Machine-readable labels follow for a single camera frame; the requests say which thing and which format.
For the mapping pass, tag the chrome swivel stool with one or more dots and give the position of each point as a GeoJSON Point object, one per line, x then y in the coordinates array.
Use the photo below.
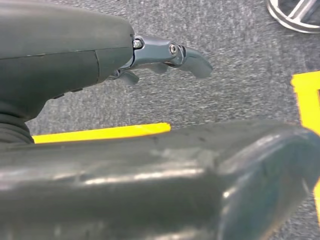
{"type": "Point", "coordinates": [292, 18]}

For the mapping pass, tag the ribbed grey left arm sleeve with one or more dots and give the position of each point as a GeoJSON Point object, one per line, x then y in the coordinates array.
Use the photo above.
{"type": "Point", "coordinates": [12, 130]}

